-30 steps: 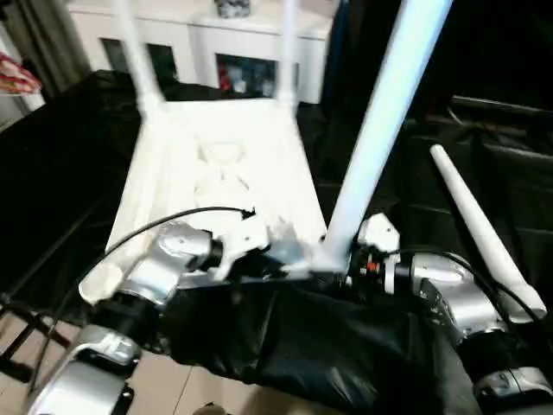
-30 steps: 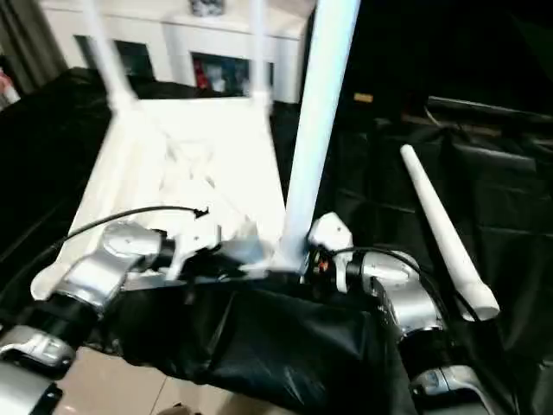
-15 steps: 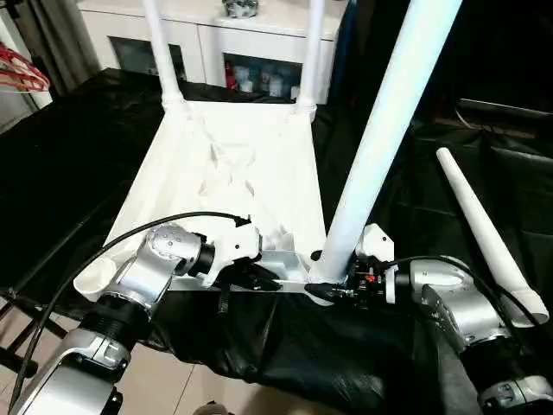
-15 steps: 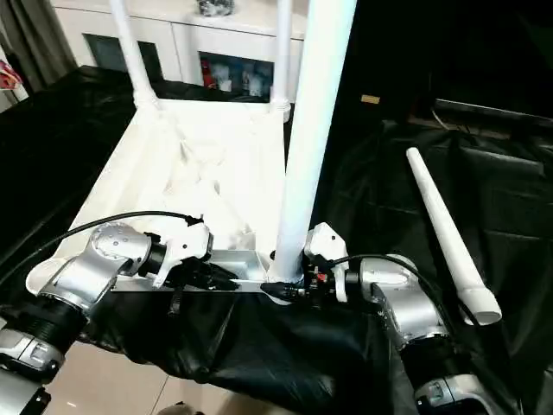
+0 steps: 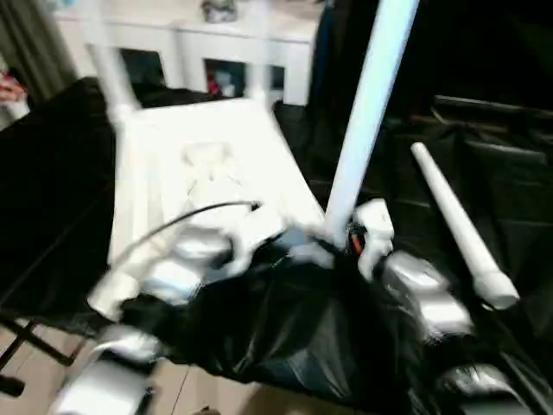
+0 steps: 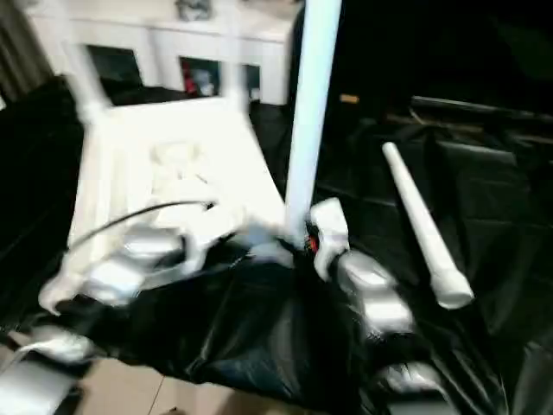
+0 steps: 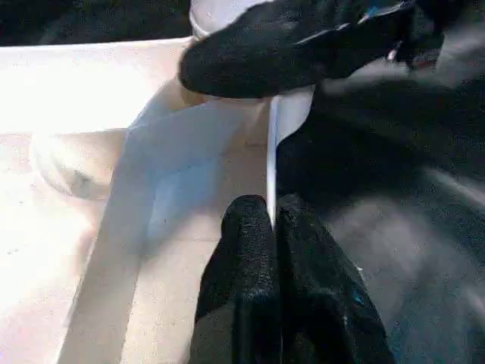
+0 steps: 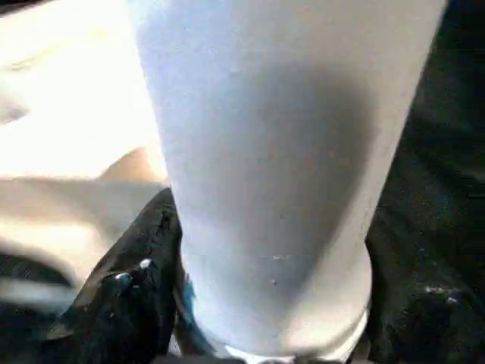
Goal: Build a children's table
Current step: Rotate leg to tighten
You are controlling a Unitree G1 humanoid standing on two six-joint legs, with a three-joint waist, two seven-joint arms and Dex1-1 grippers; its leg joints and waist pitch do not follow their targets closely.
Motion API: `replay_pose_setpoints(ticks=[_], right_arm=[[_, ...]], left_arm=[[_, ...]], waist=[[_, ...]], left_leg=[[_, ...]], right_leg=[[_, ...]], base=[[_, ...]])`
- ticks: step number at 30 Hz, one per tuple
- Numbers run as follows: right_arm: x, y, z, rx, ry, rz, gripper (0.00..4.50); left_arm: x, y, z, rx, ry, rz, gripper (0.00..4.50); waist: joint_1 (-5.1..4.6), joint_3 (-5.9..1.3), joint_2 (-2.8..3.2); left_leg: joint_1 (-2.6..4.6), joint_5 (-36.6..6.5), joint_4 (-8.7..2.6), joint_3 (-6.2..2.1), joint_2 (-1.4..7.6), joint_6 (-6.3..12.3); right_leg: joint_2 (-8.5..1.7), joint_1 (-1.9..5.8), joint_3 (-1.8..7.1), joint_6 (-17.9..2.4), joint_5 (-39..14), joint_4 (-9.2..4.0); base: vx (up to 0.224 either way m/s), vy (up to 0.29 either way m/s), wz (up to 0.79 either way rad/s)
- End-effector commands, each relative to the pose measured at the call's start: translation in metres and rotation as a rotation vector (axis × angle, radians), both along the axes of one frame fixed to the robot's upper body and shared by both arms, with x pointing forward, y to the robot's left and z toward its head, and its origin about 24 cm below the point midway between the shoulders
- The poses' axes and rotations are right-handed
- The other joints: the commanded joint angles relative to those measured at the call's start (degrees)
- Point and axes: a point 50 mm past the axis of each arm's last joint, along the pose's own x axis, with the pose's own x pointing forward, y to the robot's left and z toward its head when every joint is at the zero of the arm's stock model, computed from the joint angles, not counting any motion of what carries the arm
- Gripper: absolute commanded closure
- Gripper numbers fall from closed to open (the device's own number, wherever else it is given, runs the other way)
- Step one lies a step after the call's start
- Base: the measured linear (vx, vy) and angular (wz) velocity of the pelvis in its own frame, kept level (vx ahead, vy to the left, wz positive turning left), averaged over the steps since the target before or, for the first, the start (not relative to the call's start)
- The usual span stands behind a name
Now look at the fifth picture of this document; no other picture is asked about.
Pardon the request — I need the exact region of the white plastic table leg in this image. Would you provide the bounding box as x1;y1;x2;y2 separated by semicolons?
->
410;142;521;310
245;0;273;105
84;0;142;125
323;0;423;252

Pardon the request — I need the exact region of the white plastic table top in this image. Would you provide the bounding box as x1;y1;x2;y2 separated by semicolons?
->
88;94;336;321

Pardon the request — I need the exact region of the black glossy mat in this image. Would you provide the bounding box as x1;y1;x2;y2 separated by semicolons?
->
0;77;553;415

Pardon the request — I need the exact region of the dark blue hanging cloth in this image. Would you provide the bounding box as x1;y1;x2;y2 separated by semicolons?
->
308;0;336;105

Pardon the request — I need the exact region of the white cabinet with glass doors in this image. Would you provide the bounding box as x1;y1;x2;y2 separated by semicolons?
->
54;0;319;105

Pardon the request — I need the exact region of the black rubber stand foot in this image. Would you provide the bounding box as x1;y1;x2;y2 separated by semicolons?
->
0;374;26;398

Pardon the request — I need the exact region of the red patterned cloth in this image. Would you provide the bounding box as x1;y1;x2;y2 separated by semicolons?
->
0;71;29;103

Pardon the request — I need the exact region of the grey curtain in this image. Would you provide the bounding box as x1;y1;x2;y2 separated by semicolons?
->
0;0;79;105

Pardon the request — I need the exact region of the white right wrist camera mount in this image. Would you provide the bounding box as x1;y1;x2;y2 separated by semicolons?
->
352;199;395;278

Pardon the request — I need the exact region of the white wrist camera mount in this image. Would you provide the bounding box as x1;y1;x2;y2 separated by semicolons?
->
224;207;295;273
352;199;395;278

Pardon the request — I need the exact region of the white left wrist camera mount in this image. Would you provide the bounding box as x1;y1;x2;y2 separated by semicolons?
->
224;207;295;273

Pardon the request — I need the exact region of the black folding stand frame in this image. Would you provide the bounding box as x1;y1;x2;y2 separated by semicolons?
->
0;310;77;368

